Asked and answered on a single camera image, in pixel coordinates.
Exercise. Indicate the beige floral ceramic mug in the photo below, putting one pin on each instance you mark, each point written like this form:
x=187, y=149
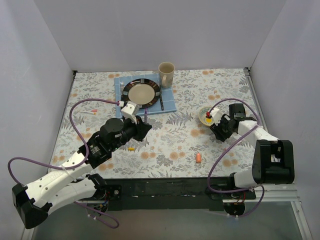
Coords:
x=166, y=73

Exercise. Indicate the orange pen cap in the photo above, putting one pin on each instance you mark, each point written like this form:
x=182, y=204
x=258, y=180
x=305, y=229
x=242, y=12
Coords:
x=198, y=158

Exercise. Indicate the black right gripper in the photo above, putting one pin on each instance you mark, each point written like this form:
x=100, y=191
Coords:
x=222, y=128

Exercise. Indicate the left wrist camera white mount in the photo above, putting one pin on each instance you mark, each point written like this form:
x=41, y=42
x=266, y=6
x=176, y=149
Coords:
x=129, y=110

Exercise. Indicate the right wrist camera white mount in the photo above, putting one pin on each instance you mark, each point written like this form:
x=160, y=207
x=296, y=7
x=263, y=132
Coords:
x=213, y=117

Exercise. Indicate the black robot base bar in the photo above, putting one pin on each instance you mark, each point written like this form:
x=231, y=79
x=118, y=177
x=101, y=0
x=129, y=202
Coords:
x=165, y=193

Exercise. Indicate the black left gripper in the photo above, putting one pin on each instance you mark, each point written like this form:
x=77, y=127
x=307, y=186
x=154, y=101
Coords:
x=139, y=128

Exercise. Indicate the white marker with yellow tip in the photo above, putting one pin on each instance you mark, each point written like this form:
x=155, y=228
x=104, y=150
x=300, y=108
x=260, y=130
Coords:
x=87, y=112

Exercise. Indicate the dark striped rim dinner plate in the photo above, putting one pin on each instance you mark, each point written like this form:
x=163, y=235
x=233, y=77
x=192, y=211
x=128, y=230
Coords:
x=144, y=92

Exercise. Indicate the light blue checked placemat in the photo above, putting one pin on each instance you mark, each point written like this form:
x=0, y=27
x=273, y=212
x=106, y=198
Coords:
x=167, y=94

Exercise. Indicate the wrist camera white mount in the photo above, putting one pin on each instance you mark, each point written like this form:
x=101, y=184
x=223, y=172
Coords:
x=213, y=117
x=129, y=110

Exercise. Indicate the black handled fork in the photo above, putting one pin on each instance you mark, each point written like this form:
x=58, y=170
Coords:
x=122, y=85

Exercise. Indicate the black handled table knife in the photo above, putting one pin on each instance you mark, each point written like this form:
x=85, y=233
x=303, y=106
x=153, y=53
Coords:
x=161, y=100

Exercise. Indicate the aluminium frame rail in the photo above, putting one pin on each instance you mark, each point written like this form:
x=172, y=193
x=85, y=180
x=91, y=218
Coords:
x=281, y=193

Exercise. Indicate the purple pen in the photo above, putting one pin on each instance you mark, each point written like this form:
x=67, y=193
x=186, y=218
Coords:
x=145, y=116

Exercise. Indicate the yellow and blue patterned bowl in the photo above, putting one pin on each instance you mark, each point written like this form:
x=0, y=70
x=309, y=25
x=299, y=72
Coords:
x=202, y=115

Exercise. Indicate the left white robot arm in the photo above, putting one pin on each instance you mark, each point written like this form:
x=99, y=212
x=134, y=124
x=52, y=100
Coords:
x=36, y=200

